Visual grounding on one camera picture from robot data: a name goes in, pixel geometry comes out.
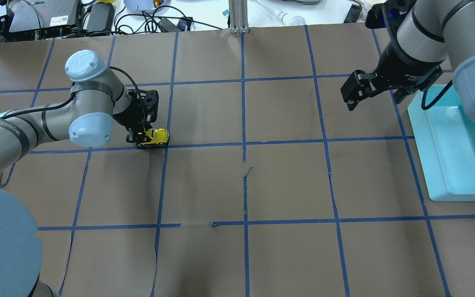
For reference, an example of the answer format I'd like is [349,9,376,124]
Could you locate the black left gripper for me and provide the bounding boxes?
[116,90,168,147]

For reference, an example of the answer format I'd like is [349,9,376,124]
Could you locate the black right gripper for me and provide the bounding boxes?
[341,41,443,111]

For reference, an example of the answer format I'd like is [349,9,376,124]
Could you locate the yellow toy beetle car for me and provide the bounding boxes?
[141,128,169,142]

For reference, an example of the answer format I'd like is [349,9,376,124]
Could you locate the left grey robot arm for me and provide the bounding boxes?
[0,49,169,297]

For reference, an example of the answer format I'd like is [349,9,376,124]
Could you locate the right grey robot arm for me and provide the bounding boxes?
[341,0,475,122]

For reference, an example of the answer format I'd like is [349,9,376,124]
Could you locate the light blue plastic bin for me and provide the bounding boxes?
[407,88,475,202]

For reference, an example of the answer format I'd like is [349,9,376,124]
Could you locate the black power brick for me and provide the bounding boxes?
[83,2,115,32]

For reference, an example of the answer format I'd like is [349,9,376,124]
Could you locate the aluminium frame post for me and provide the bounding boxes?
[228,0,249,33]

